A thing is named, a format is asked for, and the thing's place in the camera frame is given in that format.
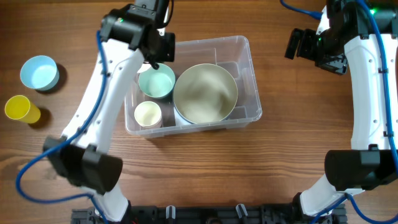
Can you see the light blue bowl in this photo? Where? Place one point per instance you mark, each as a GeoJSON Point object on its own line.
{"type": "Point", "coordinates": [40, 73]}

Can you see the yellow cup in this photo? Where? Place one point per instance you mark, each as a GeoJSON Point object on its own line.
{"type": "Point", "coordinates": [20, 108]}

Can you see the pink bowl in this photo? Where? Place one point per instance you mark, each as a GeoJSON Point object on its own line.
{"type": "Point", "coordinates": [144, 67]}

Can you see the pink cup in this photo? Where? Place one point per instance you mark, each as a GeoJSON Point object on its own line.
{"type": "Point", "coordinates": [156, 126]}

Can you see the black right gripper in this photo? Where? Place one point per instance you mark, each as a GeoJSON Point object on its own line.
{"type": "Point", "coordinates": [304, 45]}

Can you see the mint green bowl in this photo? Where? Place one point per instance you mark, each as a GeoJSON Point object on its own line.
{"type": "Point", "coordinates": [157, 83]}

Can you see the clear plastic storage bin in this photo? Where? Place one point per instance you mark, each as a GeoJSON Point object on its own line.
{"type": "Point", "coordinates": [233, 54]}

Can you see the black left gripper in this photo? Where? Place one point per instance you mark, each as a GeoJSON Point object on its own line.
{"type": "Point", "coordinates": [162, 50]}

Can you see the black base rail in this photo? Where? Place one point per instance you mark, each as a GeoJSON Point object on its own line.
{"type": "Point", "coordinates": [239, 214]}

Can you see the white label in bin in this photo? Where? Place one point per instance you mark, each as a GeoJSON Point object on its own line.
{"type": "Point", "coordinates": [179, 120]}

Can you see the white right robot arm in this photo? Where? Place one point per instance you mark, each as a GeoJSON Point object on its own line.
{"type": "Point", "coordinates": [359, 38]}

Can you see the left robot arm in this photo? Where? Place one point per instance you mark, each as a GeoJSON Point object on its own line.
{"type": "Point", "coordinates": [130, 39]}

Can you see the cream cup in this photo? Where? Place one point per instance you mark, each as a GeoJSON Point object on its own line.
{"type": "Point", "coordinates": [148, 113]}

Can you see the cream plate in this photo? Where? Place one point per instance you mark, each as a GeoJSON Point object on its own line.
{"type": "Point", "coordinates": [205, 93]}

